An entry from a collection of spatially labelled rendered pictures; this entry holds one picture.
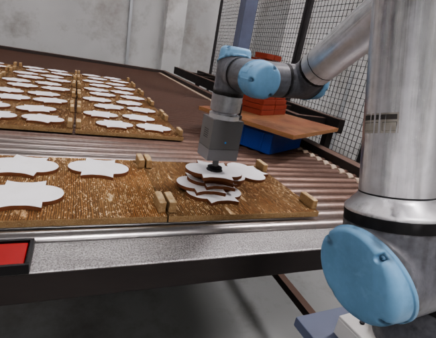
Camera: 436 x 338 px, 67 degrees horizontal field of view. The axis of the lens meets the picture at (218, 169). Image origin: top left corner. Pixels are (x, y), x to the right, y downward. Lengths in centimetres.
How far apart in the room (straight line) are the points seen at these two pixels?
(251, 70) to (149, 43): 511
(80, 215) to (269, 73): 46
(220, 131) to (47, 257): 45
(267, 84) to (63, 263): 49
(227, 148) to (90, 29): 491
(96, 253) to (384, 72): 52
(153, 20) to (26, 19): 176
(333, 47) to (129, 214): 52
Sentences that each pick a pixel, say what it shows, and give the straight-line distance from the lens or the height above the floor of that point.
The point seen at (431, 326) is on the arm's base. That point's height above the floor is 98.
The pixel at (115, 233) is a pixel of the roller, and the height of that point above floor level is 92.
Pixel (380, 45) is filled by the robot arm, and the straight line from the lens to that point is 42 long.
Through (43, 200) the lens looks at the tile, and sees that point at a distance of 75.
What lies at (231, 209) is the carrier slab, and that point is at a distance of 80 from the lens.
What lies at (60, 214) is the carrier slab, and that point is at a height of 94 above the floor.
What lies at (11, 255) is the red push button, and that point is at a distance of 62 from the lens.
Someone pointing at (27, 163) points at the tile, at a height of 95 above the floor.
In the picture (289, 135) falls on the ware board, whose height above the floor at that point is 104.
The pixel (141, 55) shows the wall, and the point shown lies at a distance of 573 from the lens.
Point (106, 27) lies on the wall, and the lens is 564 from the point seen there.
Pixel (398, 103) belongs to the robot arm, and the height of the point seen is 126.
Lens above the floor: 128
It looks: 19 degrees down
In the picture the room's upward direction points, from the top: 10 degrees clockwise
